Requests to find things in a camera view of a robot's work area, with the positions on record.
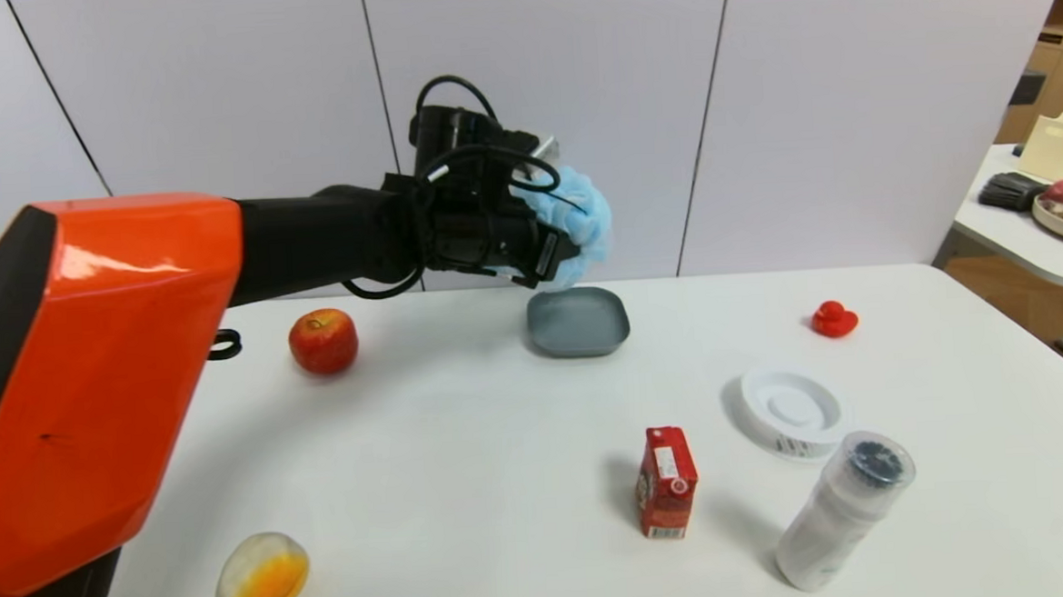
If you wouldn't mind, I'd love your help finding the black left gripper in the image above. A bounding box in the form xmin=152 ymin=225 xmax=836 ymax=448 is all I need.
xmin=482 ymin=203 xmax=583 ymax=293

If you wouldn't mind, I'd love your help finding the blue mesh bath loofah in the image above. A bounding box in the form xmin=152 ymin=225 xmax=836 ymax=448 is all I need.
xmin=513 ymin=161 xmax=616 ymax=293

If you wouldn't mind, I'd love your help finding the grey square dish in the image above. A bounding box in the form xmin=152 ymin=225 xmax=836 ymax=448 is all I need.
xmin=523 ymin=284 xmax=633 ymax=362

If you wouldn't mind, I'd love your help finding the red juice carton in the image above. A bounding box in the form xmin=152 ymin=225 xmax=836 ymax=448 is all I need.
xmin=631 ymin=423 xmax=702 ymax=541

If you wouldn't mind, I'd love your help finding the red apple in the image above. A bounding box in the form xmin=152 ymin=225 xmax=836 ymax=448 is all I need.
xmin=286 ymin=307 xmax=362 ymax=378

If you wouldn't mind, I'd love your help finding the red rubber duck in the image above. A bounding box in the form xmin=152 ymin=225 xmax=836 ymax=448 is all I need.
xmin=810 ymin=300 xmax=860 ymax=340

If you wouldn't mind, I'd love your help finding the white round plastic container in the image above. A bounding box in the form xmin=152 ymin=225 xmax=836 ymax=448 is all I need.
xmin=738 ymin=363 xmax=846 ymax=464

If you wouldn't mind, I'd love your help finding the white bottle with clear cap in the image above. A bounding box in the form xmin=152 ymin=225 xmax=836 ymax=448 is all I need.
xmin=768 ymin=427 xmax=922 ymax=594

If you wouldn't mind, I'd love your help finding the black brush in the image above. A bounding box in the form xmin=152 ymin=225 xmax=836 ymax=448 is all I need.
xmin=976 ymin=172 xmax=1049 ymax=217

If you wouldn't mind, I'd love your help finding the yellow translucent oval soap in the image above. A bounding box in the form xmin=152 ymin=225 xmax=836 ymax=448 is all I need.
xmin=212 ymin=530 xmax=313 ymax=597

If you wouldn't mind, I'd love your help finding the white side table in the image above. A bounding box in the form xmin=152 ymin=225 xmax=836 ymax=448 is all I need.
xmin=947 ymin=142 xmax=1063 ymax=299

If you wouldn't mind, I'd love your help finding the dark box by shelf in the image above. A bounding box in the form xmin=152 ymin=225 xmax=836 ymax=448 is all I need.
xmin=1007 ymin=75 xmax=1048 ymax=111

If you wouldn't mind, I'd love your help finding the cream storage box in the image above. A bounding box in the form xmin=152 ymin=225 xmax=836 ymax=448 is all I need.
xmin=1013 ymin=114 xmax=1063 ymax=186

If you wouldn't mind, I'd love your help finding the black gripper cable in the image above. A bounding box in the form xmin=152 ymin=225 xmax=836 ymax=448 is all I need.
xmin=331 ymin=67 xmax=589 ymax=303

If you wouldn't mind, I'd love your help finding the black braided cable sleeve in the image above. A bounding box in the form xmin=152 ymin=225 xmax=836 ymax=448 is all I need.
xmin=206 ymin=327 xmax=243 ymax=363

